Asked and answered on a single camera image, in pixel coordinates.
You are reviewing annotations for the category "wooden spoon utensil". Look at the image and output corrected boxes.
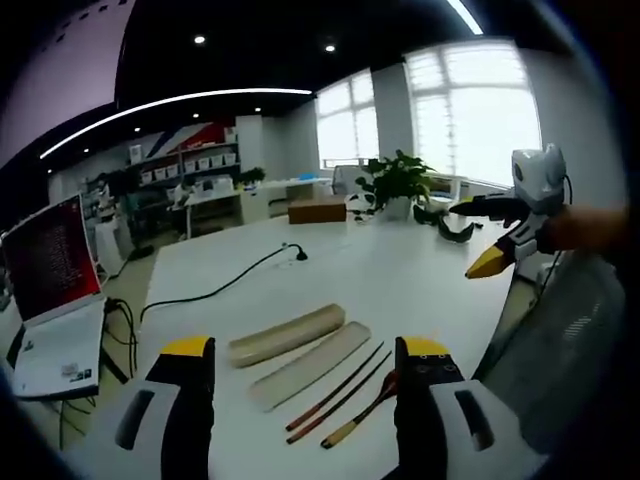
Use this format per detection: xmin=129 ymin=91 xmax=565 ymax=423
xmin=319 ymin=369 xmax=402 ymax=450

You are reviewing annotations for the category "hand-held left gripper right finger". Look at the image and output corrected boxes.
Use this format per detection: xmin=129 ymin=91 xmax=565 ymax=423
xmin=393 ymin=335 xmax=526 ymax=480

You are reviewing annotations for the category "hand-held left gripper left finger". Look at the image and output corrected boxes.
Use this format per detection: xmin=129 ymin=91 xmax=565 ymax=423
xmin=113 ymin=335 xmax=217 ymax=480

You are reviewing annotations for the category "white cabinet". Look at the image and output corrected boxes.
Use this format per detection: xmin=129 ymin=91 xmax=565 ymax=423
xmin=93 ymin=219 xmax=135 ymax=277

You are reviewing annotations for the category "grey mesh office chair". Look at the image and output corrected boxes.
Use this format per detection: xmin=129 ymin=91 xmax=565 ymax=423
xmin=472 ymin=249 xmax=629 ymax=454

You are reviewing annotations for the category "green potted plant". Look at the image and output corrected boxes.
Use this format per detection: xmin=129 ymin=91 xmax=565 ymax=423
xmin=355 ymin=149 xmax=437 ymax=222

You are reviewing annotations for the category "curved ceiling light strip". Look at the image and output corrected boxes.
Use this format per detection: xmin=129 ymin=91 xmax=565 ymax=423
xmin=38 ymin=87 xmax=314 ymax=161

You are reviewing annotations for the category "white office chair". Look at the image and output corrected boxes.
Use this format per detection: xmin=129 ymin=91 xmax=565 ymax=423
xmin=331 ymin=164 xmax=372 ymax=197

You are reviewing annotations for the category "white laptop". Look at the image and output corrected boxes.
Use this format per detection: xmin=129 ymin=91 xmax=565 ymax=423
xmin=0 ymin=193 xmax=109 ymax=402

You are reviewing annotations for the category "dark wooden chopstick utensil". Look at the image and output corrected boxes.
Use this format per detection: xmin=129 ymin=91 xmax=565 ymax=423
xmin=285 ymin=340 xmax=386 ymax=433
xmin=285 ymin=350 xmax=393 ymax=446

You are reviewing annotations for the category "black curved device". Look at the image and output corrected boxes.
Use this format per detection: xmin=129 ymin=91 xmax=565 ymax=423
xmin=412 ymin=203 xmax=442 ymax=227

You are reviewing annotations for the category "person's right hand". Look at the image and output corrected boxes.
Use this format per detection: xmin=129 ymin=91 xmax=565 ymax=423
xmin=541 ymin=204 xmax=631 ymax=252

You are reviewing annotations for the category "bundle of black cables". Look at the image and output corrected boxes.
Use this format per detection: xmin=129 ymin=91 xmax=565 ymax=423
xmin=102 ymin=296 xmax=140 ymax=384

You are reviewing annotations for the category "black headset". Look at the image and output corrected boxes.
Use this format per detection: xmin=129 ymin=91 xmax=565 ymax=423
xmin=437 ymin=220 xmax=477 ymax=248

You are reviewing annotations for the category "white workbench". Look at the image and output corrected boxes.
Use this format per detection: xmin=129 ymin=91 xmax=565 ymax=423
xmin=183 ymin=176 xmax=334 ymax=237

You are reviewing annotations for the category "black power cable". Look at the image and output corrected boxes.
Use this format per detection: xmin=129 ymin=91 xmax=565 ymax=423
xmin=139 ymin=242 xmax=309 ymax=327

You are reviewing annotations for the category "storage shelf with white bins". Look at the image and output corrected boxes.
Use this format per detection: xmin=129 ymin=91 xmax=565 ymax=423
xmin=126 ymin=141 xmax=242 ymax=202

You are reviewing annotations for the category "black and white panda toy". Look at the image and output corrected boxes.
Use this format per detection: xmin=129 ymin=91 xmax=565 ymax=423
xmin=344 ymin=191 xmax=377 ymax=217

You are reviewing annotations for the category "brown cardboard box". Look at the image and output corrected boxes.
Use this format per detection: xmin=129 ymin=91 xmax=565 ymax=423
xmin=287 ymin=195 xmax=348 ymax=225

